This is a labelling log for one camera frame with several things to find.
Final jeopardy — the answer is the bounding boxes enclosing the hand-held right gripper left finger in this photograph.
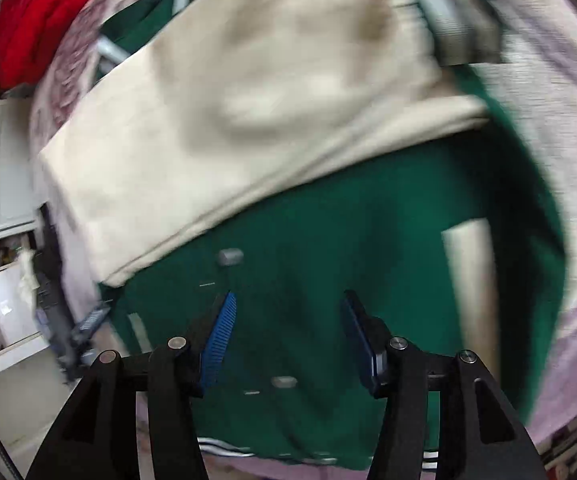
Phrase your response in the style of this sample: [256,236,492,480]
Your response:
[26,290,238,480]

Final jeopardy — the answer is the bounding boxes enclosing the green varsity jacket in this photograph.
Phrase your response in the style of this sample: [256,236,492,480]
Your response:
[38,0,569,466]

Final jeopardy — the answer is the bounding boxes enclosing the black leather garment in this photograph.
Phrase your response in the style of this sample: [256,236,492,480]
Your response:
[36,205,114,386]

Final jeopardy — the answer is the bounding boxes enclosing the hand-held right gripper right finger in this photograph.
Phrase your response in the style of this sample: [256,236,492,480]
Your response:
[341,290,549,480]

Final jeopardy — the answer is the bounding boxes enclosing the red duvet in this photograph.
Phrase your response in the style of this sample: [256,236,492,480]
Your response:
[0,0,109,88]

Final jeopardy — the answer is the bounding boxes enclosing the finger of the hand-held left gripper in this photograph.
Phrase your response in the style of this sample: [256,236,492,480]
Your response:
[401,0,502,67]

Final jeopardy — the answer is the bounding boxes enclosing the floral plush blanket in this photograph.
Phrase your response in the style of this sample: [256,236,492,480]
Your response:
[28,0,577,341]

